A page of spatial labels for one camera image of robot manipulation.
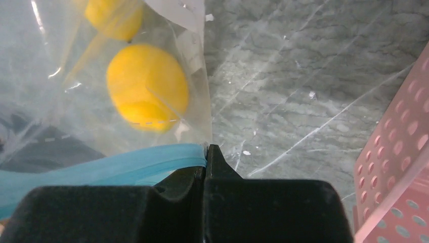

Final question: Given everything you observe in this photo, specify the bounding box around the yellow mango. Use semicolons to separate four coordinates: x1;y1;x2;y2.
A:
84;1;144;42

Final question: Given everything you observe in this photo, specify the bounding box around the clear zip top bag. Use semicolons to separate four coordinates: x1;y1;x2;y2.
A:
1;1;212;219

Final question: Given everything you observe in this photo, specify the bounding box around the pink plastic basket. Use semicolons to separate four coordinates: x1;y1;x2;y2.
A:
353;48;428;242

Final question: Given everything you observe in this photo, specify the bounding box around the yellow lemon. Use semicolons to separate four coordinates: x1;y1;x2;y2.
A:
106;44;189;133

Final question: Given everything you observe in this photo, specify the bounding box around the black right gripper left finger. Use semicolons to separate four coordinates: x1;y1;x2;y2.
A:
1;167;205;242

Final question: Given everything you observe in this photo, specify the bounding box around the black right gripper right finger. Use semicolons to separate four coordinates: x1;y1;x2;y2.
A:
203;145;354;242

